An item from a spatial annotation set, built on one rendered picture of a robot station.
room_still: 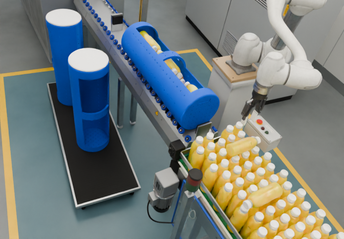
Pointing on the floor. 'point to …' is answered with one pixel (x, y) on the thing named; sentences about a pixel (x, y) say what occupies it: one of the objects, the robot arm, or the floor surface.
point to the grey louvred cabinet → (255, 19)
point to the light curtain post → (144, 1)
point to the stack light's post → (186, 204)
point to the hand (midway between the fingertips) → (249, 118)
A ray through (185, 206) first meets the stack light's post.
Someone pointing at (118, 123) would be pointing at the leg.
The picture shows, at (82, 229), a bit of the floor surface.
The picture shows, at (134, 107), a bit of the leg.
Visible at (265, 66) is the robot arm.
